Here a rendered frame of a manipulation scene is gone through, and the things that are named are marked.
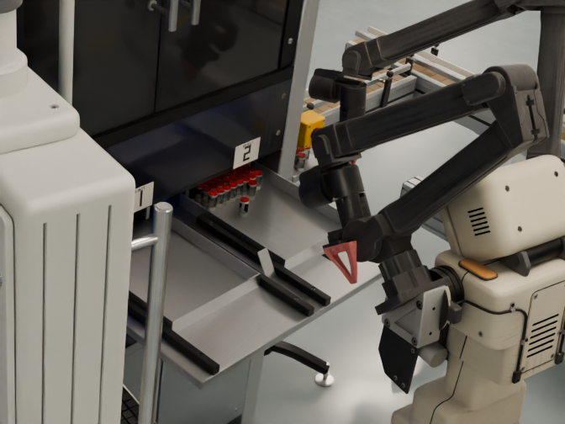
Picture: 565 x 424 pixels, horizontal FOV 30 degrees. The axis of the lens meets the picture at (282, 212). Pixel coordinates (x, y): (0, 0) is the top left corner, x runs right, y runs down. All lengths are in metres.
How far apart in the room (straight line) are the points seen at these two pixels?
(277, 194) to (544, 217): 0.91
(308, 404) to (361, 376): 0.23
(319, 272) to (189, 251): 0.29
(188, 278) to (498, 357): 0.72
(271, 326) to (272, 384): 1.19
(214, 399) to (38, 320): 1.61
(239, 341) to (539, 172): 0.69
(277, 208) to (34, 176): 1.29
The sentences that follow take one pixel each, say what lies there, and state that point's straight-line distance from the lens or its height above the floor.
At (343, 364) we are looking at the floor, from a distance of 3.51.
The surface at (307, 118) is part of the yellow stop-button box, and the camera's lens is 2.67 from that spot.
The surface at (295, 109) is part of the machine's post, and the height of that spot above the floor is 1.09.
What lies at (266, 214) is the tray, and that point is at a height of 0.88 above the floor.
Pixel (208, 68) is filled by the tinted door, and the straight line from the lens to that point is 2.29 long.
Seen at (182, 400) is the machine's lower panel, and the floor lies 0.30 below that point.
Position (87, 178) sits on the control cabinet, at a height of 1.55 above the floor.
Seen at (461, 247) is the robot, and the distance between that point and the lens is 1.89.
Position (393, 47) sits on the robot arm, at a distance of 2.26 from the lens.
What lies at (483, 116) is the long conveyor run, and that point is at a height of 0.90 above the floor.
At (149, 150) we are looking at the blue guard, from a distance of 2.24.
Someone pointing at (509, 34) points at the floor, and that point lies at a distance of 6.32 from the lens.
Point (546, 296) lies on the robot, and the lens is 1.92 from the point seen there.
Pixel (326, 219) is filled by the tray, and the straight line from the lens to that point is 2.55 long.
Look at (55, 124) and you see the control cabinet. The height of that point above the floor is 1.58.
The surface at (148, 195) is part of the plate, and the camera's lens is 2.30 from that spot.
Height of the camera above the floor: 2.26
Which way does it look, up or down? 33 degrees down
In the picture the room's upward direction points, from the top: 9 degrees clockwise
